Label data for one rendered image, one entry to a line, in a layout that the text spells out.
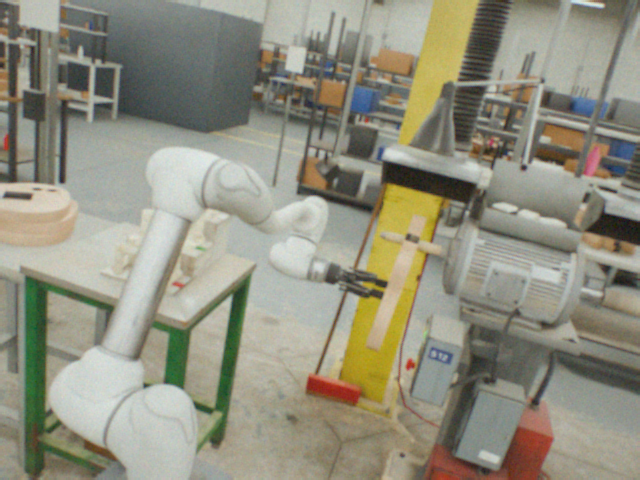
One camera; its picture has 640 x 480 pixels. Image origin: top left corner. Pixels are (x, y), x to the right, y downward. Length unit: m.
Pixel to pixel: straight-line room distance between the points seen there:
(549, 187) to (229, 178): 1.00
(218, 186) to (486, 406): 1.04
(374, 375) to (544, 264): 1.56
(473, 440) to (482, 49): 1.18
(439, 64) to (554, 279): 1.24
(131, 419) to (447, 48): 1.97
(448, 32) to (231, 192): 1.55
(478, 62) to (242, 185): 0.82
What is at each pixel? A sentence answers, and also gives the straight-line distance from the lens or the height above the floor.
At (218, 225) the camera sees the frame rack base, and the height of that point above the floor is 1.09.
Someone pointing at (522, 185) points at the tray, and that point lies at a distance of 1.77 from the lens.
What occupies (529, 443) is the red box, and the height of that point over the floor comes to 0.74.
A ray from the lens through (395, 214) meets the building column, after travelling 2.63.
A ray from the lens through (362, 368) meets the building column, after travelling 2.98.
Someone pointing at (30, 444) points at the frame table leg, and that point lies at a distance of 2.38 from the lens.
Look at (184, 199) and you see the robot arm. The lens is 1.33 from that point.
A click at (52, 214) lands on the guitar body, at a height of 1.02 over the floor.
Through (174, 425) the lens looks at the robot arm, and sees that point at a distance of 1.27.
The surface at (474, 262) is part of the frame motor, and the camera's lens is 1.63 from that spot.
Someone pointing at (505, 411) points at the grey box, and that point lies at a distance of 1.75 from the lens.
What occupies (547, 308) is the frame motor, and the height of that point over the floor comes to 1.21.
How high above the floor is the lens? 1.77
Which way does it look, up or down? 20 degrees down
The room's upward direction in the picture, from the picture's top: 12 degrees clockwise
